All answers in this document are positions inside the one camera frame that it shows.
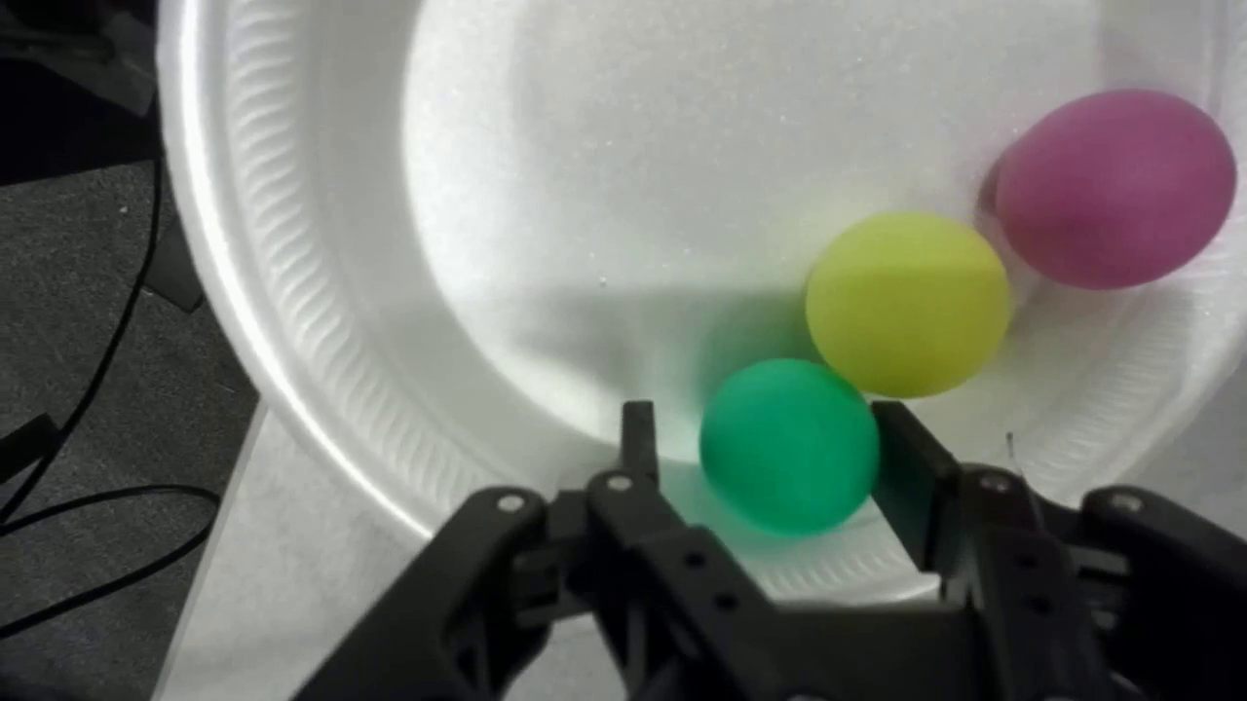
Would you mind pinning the green ball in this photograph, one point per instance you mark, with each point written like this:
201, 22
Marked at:
787, 448

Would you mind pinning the purple ball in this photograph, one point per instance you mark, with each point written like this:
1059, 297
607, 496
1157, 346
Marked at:
1117, 187

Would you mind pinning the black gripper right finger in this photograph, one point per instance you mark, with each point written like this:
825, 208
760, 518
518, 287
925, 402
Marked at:
1105, 609

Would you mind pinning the white foam plate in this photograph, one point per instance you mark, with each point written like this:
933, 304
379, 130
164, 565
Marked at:
587, 196

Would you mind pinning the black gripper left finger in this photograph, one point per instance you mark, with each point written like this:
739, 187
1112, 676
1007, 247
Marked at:
572, 609

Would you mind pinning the yellow ball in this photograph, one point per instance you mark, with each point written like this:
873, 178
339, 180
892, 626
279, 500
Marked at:
909, 304

